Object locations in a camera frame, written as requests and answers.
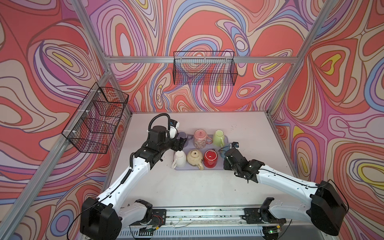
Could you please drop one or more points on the aluminium corner frame post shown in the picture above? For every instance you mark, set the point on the aluminium corner frame post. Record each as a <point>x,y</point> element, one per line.
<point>313,32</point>

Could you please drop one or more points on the purple mug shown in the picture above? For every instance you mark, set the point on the purple mug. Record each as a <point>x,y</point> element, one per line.
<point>186,136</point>

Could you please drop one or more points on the black wire basket back wall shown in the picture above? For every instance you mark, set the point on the black wire basket back wall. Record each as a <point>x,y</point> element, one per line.
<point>204,68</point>

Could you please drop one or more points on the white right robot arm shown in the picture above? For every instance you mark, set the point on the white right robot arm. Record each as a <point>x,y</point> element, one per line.
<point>318,204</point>

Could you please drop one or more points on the beige speckled mug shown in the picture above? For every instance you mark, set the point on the beige speckled mug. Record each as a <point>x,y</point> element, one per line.
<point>195,158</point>

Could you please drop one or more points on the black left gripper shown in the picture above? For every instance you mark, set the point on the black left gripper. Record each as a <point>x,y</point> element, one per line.
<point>178,144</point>

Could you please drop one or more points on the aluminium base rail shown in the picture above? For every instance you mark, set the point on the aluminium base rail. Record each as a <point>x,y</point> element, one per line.
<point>215,216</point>

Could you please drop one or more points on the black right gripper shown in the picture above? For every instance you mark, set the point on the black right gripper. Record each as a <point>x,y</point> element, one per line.
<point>226,164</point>

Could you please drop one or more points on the lavender plastic tray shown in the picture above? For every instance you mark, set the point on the lavender plastic tray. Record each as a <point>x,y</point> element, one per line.
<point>189,146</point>

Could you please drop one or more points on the white mug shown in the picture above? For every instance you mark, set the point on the white mug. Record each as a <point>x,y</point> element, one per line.
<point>180,160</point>

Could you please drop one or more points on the light green mug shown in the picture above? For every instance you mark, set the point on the light green mug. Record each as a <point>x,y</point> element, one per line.
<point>219,138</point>

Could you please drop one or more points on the blue flowered mug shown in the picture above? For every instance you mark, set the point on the blue flowered mug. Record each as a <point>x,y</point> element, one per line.
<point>223,150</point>

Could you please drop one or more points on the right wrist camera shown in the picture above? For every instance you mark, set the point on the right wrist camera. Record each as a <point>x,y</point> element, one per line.
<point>235,145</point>

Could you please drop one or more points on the pink patterned mug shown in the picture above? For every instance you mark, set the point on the pink patterned mug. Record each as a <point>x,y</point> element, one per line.
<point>201,139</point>

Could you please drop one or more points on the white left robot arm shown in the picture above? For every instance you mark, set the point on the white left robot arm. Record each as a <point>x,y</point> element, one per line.
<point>103,217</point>

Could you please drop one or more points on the red mug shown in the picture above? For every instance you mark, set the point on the red mug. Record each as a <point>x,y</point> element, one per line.
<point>210,159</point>

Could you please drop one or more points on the black wire basket left wall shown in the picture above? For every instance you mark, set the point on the black wire basket left wall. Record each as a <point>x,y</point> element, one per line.
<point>95,122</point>

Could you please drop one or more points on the black wire basket wall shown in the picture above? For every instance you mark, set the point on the black wire basket wall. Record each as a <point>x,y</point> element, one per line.
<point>204,68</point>
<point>95,122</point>

